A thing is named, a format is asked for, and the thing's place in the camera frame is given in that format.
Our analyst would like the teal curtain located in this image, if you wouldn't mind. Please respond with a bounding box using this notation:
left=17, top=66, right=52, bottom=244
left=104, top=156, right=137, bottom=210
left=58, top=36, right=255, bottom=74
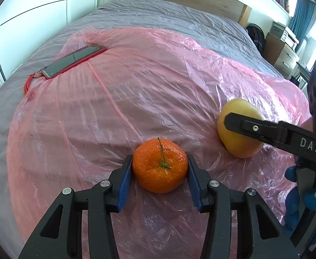
left=290, top=0, right=316, bottom=44

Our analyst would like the grey knife, red handle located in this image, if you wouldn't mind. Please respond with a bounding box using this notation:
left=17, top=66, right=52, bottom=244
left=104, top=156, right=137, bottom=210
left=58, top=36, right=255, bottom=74
left=41, top=44, right=106, bottom=80

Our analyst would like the pink plastic sheet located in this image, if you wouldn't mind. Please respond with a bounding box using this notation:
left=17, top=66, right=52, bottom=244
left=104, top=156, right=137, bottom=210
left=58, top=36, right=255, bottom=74
left=8, top=27, right=311, bottom=259

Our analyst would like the tangerine with stem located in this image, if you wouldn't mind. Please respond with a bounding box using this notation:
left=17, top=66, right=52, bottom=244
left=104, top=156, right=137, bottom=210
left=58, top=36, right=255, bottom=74
left=132, top=137, right=189, bottom=194

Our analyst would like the white printer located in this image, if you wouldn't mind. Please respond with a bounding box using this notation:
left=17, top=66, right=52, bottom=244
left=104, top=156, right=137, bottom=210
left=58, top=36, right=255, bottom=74
left=281, top=30, right=300, bottom=50

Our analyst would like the desk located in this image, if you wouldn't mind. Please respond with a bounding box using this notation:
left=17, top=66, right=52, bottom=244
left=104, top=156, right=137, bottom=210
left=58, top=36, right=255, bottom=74
left=290, top=62, right=312, bottom=87

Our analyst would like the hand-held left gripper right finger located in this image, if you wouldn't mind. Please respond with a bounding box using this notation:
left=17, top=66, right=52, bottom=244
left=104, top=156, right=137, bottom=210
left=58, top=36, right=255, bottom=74
left=186, top=154, right=300, bottom=259

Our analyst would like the white wardrobe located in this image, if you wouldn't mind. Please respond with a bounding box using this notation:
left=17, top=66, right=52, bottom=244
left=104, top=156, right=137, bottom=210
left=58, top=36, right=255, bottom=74
left=0, top=0, right=121, bottom=81

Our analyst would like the black backpack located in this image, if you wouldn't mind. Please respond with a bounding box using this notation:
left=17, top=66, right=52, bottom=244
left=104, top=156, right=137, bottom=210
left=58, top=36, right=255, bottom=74
left=246, top=24, right=267, bottom=56

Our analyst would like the red lanyard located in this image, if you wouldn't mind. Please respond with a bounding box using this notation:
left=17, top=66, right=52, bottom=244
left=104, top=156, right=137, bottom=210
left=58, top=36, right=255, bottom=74
left=25, top=71, right=43, bottom=99

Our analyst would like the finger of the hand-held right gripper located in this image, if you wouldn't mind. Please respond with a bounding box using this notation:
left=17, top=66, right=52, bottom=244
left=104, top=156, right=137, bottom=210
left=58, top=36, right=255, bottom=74
left=225, top=112, right=292, bottom=150

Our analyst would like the apple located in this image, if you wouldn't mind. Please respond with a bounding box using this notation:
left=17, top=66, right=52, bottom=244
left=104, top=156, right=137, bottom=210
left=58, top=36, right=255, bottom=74
left=217, top=99, right=264, bottom=159

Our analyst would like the wooden dresser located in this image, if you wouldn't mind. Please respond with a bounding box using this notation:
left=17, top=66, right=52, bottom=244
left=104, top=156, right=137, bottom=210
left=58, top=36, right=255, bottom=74
left=263, top=32, right=300, bottom=77

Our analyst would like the grey storage box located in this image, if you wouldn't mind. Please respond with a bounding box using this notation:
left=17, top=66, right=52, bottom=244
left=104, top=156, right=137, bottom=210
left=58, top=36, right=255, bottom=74
left=270, top=22, right=287, bottom=39

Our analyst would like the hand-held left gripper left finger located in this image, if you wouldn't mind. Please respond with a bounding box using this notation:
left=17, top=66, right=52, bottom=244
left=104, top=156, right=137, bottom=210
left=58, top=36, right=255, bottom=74
left=18, top=155, right=134, bottom=259

